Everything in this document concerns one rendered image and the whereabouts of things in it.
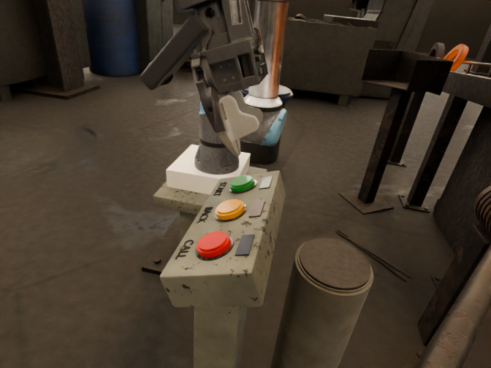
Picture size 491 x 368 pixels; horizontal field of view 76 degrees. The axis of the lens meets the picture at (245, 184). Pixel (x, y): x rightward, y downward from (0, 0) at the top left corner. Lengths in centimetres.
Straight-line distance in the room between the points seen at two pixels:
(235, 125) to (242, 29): 12
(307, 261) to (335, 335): 12
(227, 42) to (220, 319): 39
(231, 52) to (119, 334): 86
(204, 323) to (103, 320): 61
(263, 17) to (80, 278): 99
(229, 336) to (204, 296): 18
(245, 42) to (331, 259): 33
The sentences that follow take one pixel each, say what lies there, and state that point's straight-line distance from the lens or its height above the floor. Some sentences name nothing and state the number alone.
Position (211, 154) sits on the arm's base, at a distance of 100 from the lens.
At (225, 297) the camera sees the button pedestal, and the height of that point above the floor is 57.
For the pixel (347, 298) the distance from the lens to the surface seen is 49.
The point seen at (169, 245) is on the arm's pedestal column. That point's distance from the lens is 127.
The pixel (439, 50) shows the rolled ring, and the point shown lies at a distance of 215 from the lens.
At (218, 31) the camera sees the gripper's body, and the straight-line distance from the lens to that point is 43.
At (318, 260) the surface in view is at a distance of 51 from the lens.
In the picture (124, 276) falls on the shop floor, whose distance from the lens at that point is 121.
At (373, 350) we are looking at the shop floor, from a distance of 112.
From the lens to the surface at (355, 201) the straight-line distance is 174.
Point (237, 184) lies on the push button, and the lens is 49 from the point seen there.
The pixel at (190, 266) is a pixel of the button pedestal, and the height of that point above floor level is 59.
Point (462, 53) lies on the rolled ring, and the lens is 199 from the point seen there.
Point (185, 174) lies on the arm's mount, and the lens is 103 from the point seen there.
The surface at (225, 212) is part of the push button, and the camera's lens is 42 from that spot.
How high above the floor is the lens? 85
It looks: 30 degrees down
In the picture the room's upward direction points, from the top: 6 degrees clockwise
